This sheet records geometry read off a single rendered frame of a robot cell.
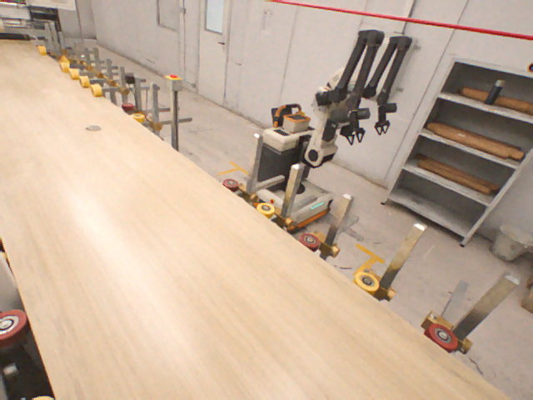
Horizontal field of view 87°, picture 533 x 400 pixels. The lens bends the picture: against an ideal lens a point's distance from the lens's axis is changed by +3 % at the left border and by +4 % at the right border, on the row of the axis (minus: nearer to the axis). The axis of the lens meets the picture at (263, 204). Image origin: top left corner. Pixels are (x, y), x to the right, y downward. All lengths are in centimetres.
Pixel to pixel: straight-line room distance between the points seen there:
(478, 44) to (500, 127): 79
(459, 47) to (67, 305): 358
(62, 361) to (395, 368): 80
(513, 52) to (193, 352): 341
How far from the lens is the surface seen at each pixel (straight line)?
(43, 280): 101
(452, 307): 126
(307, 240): 111
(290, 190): 121
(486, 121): 356
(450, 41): 366
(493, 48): 357
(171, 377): 76
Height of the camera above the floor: 160
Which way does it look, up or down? 34 degrees down
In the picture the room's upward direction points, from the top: 11 degrees clockwise
